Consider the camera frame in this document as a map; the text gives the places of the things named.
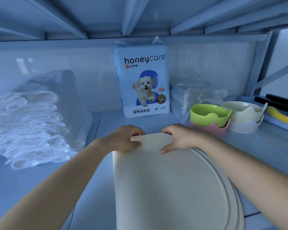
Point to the person's right thumb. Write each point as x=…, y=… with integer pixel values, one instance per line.
x=170, y=146

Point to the pink pet bowl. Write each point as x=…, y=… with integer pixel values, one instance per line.
x=206, y=131

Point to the clear crumpled plastic bag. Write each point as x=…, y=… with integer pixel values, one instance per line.
x=194, y=93

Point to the cream pet bowl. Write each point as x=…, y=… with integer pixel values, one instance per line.
x=242, y=112

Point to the stack of white folded cloths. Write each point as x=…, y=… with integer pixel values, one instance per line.
x=28, y=129

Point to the person's right hand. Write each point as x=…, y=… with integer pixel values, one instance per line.
x=187, y=137

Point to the yellow brush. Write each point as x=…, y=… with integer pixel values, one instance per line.
x=282, y=117

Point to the person's left fingers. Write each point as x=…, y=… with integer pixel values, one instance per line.
x=137, y=131

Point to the person's left forearm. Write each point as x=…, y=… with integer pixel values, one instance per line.
x=50, y=189

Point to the person's right forearm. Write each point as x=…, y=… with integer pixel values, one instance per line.
x=252, y=172

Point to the pet pad pack, dog print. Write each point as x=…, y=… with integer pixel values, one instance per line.
x=144, y=69

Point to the person's left hand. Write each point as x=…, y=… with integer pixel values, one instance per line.
x=121, y=138

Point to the grey plastic-wrapped cloth bundle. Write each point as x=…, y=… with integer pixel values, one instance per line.
x=50, y=81

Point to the blue white packaging card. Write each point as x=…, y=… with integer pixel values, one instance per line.
x=278, y=124

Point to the cream rounded feeding mat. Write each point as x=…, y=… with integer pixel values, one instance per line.
x=170, y=189
x=240, y=213

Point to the white metal shelving rack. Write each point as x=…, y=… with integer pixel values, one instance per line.
x=146, y=11

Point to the white flat folded sheet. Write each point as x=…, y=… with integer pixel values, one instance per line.
x=82, y=126

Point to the green pet bowl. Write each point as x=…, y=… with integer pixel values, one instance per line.
x=207, y=116

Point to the white pet bowl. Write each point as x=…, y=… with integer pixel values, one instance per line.
x=244, y=126

